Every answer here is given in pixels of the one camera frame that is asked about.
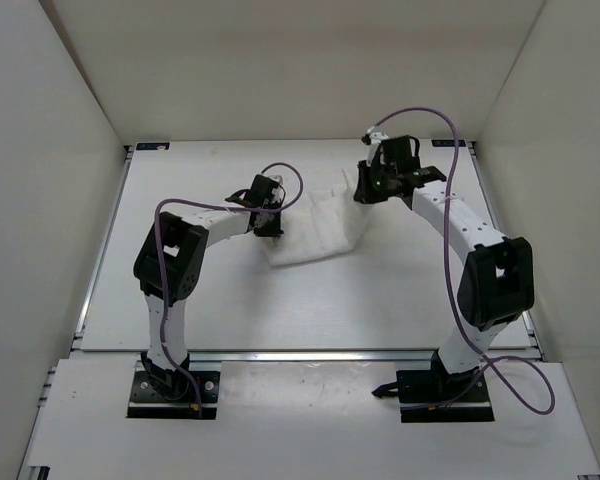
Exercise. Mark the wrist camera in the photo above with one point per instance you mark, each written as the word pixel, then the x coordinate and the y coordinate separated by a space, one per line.
pixel 278 190
pixel 373 139

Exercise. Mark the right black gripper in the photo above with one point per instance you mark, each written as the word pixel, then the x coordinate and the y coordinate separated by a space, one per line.
pixel 364 194

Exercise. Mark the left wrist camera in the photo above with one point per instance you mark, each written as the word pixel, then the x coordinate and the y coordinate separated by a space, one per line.
pixel 278 190

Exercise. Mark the right blue table label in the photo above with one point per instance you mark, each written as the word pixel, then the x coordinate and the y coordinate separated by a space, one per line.
pixel 447 143

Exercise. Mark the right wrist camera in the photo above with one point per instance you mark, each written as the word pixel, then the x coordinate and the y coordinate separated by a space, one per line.
pixel 373 139

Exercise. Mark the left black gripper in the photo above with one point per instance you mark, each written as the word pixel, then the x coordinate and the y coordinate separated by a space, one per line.
pixel 274 231

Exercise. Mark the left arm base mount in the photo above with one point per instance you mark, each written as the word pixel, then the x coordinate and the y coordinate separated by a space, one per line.
pixel 165 394

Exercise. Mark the white pleated skirt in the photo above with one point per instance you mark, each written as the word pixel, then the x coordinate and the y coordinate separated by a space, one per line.
pixel 324 225

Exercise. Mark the blue table label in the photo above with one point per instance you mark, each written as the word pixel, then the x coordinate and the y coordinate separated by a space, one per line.
pixel 152 146
pixel 447 143

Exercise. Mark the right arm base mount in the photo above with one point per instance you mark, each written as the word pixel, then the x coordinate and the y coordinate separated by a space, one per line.
pixel 433 395

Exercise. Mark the left blue table label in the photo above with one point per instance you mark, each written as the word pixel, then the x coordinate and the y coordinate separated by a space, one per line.
pixel 152 146

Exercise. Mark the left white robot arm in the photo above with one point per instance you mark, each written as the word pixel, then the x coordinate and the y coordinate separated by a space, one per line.
pixel 170 260

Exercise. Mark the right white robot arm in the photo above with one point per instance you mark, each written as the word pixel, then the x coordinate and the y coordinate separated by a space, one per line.
pixel 497 282

